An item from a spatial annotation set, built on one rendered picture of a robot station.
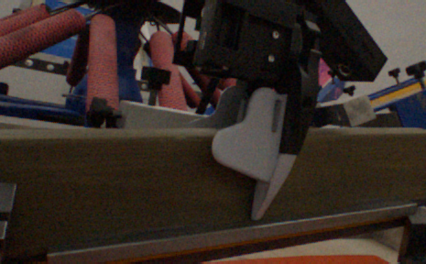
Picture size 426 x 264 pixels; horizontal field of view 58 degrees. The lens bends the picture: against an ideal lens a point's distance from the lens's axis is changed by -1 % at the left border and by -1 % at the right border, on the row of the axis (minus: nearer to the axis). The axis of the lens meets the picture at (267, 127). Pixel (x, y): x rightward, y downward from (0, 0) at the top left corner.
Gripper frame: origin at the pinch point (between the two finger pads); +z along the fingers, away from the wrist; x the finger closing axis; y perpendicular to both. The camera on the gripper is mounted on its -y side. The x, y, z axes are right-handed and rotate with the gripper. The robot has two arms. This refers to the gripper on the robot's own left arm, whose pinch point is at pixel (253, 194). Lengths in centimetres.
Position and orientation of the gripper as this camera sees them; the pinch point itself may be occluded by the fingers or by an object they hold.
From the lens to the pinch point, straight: 30.3
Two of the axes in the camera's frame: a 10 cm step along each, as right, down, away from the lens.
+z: -1.9, 9.8, 0.2
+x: 5.0, 1.2, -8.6
